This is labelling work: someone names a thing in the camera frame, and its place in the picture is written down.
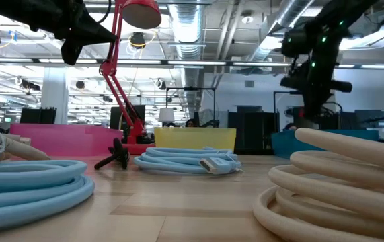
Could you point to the white shade table lamp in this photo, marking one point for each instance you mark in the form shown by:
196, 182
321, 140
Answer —
166, 115

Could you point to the long linear ceiling light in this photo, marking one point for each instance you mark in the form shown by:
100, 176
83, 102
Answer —
195, 62

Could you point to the pink plastic bin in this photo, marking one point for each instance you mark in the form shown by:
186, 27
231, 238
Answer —
64, 139

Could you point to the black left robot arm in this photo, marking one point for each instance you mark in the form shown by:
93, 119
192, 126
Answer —
0, 10

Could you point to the black computer monitor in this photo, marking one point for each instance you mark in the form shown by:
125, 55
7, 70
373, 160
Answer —
346, 120
116, 116
38, 115

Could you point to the black metal rig frame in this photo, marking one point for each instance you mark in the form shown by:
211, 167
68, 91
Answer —
190, 88
275, 107

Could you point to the silver ventilation duct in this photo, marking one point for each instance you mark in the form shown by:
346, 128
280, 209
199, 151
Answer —
289, 10
186, 33

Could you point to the red desk lamp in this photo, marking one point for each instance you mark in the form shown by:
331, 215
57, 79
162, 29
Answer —
109, 67

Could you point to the person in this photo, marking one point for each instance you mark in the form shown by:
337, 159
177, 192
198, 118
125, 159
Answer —
290, 126
190, 123

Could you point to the teal blue plastic bin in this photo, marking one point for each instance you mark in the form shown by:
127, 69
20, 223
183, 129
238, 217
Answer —
280, 144

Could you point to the black office partition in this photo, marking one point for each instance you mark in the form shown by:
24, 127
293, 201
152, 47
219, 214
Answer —
252, 131

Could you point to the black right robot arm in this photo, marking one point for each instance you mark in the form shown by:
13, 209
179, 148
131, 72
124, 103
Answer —
333, 20

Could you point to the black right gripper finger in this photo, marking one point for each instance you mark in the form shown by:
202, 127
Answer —
311, 106
323, 106

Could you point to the grey computer monitor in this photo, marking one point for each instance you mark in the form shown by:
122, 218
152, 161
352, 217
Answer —
371, 118

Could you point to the white building pillar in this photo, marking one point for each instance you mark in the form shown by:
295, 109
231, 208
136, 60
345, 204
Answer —
54, 94

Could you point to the yellow plastic bin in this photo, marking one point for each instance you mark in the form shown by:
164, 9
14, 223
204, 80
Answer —
195, 138

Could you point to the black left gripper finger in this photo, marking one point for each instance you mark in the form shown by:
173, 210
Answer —
90, 25
92, 37

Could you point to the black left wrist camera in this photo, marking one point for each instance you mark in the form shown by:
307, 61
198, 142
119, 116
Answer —
71, 52

